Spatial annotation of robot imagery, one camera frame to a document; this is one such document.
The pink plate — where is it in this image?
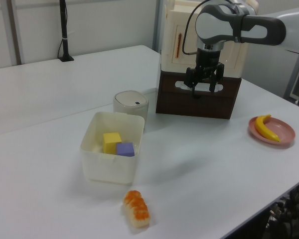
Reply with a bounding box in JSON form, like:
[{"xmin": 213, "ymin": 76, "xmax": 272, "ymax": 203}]
[{"xmin": 248, "ymin": 116, "xmax": 297, "ymax": 149}]

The black mesh chair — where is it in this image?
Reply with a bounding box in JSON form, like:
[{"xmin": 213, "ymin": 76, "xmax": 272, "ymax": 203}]
[{"xmin": 263, "ymin": 183, "xmax": 299, "ymax": 239}]

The cream plastic cabinet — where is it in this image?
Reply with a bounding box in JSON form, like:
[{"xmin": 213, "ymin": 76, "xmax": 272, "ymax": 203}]
[{"xmin": 159, "ymin": 0, "xmax": 260, "ymax": 78}]

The yellow banana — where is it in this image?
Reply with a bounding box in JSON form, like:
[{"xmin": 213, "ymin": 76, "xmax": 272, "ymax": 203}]
[{"xmin": 254, "ymin": 114, "xmax": 282, "ymax": 143}]

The black pole stand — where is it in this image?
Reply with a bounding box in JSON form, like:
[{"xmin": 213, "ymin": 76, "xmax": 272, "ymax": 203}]
[{"xmin": 58, "ymin": 0, "xmax": 75, "ymax": 62}]

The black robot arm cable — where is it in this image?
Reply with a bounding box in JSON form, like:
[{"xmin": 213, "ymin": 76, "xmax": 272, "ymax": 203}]
[{"xmin": 182, "ymin": 0, "xmax": 210, "ymax": 55}]

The cream plastic box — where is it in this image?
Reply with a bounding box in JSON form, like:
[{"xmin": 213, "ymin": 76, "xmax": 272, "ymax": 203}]
[{"xmin": 79, "ymin": 111, "xmax": 146, "ymax": 186}]

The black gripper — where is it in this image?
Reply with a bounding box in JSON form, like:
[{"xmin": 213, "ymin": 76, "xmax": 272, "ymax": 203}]
[{"xmin": 185, "ymin": 48, "xmax": 225, "ymax": 100}]

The purple cube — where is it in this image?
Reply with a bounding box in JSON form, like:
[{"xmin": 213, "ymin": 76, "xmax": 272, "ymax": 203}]
[{"xmin": 116, "ymin": 142, "xmax": 136, "ymax": 158}]

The small cream lidded bin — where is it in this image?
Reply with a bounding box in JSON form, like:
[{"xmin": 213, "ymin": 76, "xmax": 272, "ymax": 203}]
[{"xmin": 113, "ymin": 90, "xmax": 150, "ymax": 132}]

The yellow cube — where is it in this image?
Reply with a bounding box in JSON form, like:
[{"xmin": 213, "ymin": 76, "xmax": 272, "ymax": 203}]
[{"xmin": 102, "ymin": 132, "xmax": 123, "ymax": 155}]

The orange white toy sushi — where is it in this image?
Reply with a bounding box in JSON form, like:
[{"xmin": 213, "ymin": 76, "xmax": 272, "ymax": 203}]
[{"xmin": 122, "ymin": 190, "xmax": 151, "ymax": 229}]

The grey metal frame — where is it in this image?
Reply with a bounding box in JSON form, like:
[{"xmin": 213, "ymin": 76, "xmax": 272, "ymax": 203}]
[{"xmin": 283, "ymin": 52, "xmax": 299, "ymax": 112}]

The dark brown wooden crate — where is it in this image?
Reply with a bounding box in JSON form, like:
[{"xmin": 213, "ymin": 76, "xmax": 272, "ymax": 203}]
[{"xmin": 155, "ymin": 70, "xmax": 243, "ymax": 120}]

